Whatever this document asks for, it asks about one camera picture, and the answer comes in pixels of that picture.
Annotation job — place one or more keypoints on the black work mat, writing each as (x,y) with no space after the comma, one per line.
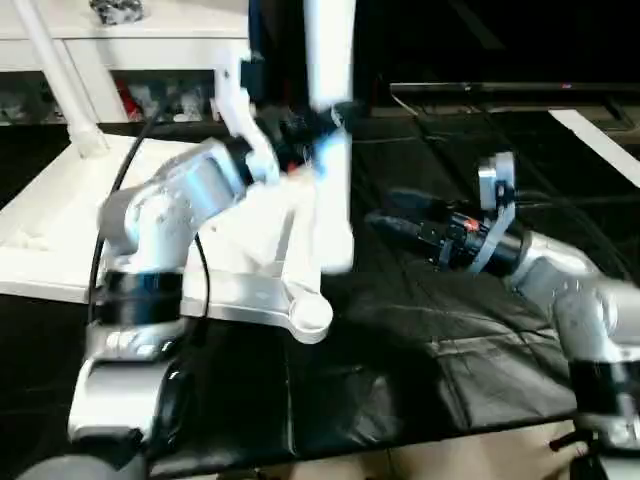
(420,350)

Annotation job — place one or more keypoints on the white glass-door cabinet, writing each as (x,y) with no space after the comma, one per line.
(120,45)

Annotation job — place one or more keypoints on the white plastic table leg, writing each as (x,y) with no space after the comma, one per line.
(55,70)
(330,50)

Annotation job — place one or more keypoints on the white plastic table top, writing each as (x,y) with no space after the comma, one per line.
(60,230)

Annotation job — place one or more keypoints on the black stand legs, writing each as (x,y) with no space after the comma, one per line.
(575,440)

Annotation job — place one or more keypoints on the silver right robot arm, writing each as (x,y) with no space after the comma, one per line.
(580,300)

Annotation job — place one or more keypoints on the small silver ornament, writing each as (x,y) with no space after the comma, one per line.
(117,10)

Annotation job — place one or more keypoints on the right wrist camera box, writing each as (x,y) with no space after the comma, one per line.
(497,190)

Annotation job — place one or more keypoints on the red bottle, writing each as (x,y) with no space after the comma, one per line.
(126,100)

